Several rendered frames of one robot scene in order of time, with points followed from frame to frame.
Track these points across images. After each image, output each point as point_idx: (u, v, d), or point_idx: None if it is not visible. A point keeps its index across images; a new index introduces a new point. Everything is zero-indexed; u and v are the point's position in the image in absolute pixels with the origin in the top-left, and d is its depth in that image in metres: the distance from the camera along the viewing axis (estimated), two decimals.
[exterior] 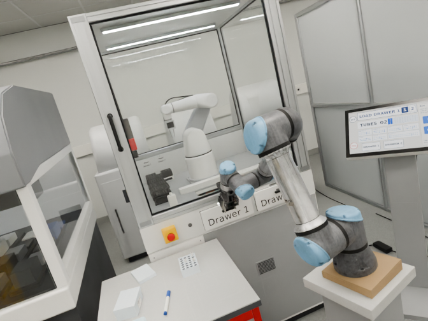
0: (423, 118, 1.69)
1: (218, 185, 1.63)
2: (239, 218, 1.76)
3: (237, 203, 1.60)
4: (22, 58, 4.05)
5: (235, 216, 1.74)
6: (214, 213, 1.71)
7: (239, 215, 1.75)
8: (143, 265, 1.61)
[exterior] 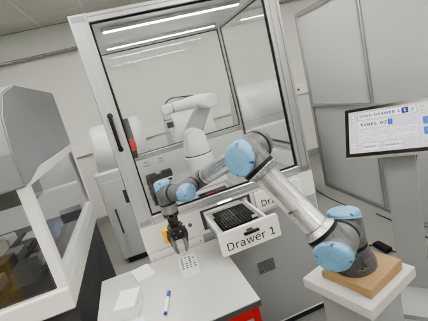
0: (423, 118, 1.69)
1: None
2: (263, 242, 1.45)
3: (185, 234, 1.42)
4: (22, 58, 4.05)
5: (258, 239, 1.44)
6: (234, 235, 1.41)
7: (263, 237, 1.45)
8: (143, 265, 1.61)
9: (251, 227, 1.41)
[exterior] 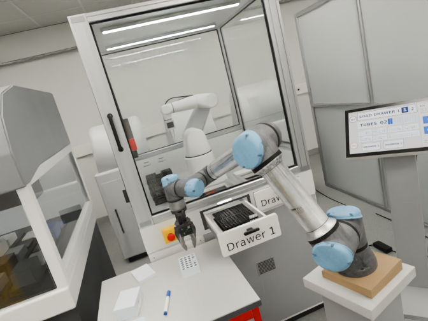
0: (423, 118, 1.69)
1: None
2: (263, 242, 1.45)
3: (193, 230, 1.40)
4: (22, 58, 4.05)
5: (258, 239, 1.44)
6: (234, 235, 1.41)
7: (263, 237, 1.45)
8: (143, 265, 1.61)
9: (251, 227, 1.41)
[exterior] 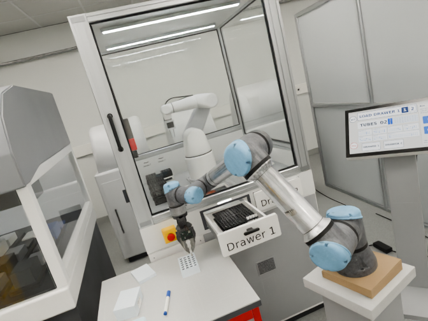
0: (423, 118, 1.69)
1: (176, 221, 1.56)
2: (263, 242, 1.45)
3: (193, 234, 1.47)
4: (22, 58, 4.05)
5: (258, 239, 1.44)
6: (234, 235, 1.41)
7: (263, 237, 1.45)
8: (143, 265, 1.61)
9: (251, 227, 1.41)
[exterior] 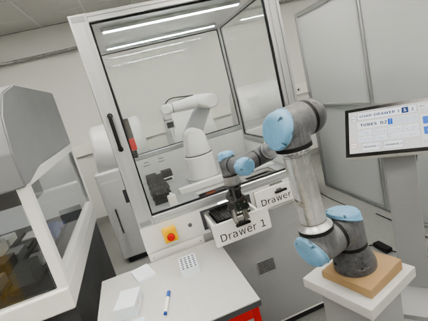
0: (423, 118, 1.69)
1: (227, 193, 1.52)
2: (255, 233, 1.55)
3: (248, 205, 1.43)
4: (22, 58, 4.05)
5: (250, 231, 1.54)
6: (227, 227, 1.50)
7: (254, 229, 1.54)
8: (143, 265, 1.61)
9: (243, 220, 1.51)
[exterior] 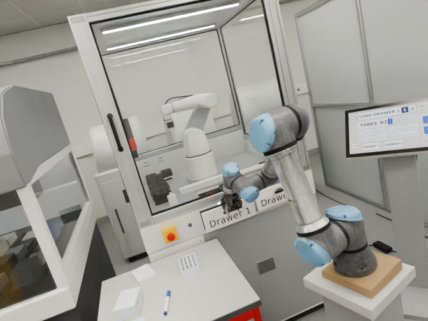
0: (423, 118, 1.69)
1: (221, 186, 1.58)
2: (240, 220, 1.73)
3: (241, 206, 1.55)
4: (22, 58, 4.05)
5: (236, 218, 1.72)
6: (216, 214, 1.69)
7: (240, 216, 1.73)
8: (143, 265, 1.61)
9: None
